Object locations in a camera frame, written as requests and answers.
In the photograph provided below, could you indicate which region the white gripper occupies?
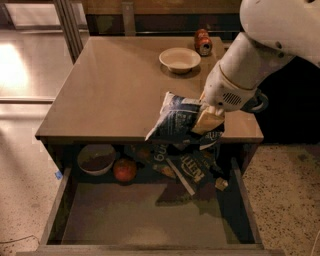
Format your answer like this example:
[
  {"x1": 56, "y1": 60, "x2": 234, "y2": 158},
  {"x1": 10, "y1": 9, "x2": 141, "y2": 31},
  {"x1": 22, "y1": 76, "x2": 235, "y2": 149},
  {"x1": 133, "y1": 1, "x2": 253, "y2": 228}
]
[{"x1": 191, "y1": 62, "x2": 269, "y2": 135}]

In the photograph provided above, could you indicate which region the blue chip bag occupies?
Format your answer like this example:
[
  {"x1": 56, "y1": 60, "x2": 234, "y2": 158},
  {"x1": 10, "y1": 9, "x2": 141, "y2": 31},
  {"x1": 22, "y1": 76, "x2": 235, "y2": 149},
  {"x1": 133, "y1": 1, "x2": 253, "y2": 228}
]
[{"x1": 146, "y1": 92, "x2": 224, "y2": 150}]

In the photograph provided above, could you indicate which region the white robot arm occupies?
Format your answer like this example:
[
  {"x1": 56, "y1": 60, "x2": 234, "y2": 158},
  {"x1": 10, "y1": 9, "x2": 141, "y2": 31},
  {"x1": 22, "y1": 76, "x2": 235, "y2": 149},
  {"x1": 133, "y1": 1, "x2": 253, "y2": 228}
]
[{"x1": 192, "y1": 0, "x2": 320, "y2": 134}]

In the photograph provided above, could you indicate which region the dark kettle chip bag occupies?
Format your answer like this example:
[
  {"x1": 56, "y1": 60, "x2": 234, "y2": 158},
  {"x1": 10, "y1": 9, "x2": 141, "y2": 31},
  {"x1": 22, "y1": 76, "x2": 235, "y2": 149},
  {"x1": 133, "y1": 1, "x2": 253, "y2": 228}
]
[{"x1": 166, "y1": 147, "x2": 223, "y2": 196}]

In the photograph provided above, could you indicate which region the green snack bag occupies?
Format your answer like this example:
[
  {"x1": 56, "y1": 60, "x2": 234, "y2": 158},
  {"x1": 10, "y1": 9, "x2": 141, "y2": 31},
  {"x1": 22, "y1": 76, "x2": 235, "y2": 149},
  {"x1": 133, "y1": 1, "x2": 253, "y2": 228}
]
[{"x1": 124, "y1": 144, "x2": 176, "y2": 179}]

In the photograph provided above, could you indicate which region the white bowl in drawer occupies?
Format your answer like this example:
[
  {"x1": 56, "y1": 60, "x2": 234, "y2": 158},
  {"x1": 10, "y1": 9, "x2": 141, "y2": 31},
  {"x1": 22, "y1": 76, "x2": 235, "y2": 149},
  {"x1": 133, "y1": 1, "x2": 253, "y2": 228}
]
[{"x1": 77, "y1": 144, "x2": 116, "y2": 176}]

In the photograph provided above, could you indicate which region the open top drawer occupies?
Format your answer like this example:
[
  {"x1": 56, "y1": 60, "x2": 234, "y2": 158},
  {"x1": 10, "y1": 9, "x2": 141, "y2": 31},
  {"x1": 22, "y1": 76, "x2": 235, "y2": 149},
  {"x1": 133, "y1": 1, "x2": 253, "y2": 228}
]
[{"x1": 16, "y1": 160, "x2": 285, "y2": 256}]

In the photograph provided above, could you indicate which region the white bowl on table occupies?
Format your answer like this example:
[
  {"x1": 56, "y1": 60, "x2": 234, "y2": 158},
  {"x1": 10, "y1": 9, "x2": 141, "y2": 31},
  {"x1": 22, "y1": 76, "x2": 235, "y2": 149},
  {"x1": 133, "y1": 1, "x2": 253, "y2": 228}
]
[{"x1": 159, "y1": 47, "x2": 201, "y2": 74}]

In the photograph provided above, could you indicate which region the orange soda can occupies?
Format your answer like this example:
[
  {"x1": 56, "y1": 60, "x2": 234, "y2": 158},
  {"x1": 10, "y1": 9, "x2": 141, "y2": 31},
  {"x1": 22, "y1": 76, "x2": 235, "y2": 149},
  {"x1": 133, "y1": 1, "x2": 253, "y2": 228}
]
[{"x1": 194, "y1": 29, "x2": 212, "y2": 56}]

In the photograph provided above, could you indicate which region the red apple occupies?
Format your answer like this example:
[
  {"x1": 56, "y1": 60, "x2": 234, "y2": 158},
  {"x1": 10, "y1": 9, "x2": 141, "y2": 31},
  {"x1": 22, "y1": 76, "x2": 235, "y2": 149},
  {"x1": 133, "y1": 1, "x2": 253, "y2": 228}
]
[{"x1": 113, "y1": 158, "x2": 137, "y2": 182}]

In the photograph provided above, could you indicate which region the small blue tape piece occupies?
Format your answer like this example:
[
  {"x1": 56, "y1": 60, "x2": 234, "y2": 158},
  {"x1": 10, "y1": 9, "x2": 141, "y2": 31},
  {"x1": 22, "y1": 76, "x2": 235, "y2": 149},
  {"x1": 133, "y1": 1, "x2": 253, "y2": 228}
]
[{"x1": 55, "y1": 171, "x2": 63, "y2": 180}]

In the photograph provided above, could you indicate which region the wooden shelf frame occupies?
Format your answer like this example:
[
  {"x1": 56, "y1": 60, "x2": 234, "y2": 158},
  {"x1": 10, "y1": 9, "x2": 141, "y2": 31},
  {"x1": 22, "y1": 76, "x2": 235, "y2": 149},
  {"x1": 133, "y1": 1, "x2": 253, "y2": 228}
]
[{"x1": 81, "y1": 0, "x2": 242, "y2": 38}]

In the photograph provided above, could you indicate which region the thin floor cable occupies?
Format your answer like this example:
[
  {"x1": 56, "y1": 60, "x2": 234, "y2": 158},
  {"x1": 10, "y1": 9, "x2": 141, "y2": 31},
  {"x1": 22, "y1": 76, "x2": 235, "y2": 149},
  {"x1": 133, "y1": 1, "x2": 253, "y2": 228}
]
[{"x1": 0, "y1": 234, "x2": 41, "y2": 245}]

